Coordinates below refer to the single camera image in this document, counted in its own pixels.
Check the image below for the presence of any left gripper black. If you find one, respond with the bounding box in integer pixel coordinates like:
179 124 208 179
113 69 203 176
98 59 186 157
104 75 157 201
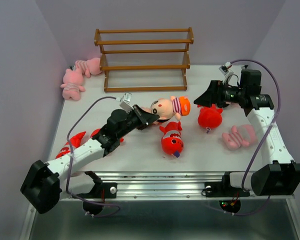
117 104 158 139

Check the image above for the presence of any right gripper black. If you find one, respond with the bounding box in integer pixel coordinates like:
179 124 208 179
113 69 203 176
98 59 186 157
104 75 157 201
193 80 246 108

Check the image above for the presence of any red fish plush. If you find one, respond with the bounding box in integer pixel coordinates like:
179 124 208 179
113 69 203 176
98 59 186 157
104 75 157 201
159 121 184 158
55 131 86 159
197 104 223 133
90 128 124 143

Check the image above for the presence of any doll plush orange cap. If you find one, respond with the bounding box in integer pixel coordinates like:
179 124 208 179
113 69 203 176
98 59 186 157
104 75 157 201
150 96 191 121

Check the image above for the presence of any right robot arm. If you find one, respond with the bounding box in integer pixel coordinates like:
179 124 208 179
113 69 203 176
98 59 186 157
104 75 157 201
194 69 300 196

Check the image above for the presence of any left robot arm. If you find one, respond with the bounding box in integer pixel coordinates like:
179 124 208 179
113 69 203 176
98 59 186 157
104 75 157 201
20 105 159 214

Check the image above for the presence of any brown wooden three-tier shelf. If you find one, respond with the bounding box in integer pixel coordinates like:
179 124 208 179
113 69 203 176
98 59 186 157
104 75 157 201
94 27 194 93

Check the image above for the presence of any pink striped plush right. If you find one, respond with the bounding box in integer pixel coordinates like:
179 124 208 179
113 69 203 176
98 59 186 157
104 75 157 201
221 124 258 150

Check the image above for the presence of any pink striped plush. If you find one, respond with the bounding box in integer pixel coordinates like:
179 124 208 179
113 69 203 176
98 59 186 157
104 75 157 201
74 57 102 78
60 68 86 101
221 124 258 150

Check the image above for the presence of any pink striped plush upper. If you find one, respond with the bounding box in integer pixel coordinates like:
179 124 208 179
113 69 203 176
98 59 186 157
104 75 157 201
74 57 102 78

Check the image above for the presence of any pink striped plush lower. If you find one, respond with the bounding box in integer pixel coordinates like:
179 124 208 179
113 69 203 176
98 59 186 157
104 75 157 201
60 68 86 101

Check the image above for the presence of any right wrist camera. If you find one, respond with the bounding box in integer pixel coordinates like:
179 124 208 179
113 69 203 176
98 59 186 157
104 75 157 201
218 62 232 76

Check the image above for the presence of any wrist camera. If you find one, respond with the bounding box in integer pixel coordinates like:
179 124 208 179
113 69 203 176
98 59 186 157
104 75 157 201
116 92 133 112
218 62 232 76

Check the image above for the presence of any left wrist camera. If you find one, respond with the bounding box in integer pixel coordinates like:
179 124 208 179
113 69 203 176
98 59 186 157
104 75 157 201
116 92 133 112

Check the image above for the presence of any aluminium mounting rail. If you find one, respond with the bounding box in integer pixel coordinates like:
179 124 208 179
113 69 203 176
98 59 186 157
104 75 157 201
29 170 295 201

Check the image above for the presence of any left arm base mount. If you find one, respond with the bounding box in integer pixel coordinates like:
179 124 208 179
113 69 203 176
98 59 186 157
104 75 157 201
72 171 121 218

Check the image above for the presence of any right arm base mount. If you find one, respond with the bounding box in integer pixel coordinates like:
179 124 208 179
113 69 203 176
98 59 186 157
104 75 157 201
201 181 250 214

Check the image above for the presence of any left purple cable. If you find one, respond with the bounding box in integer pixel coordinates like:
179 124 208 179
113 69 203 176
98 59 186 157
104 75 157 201
64 96 121 218

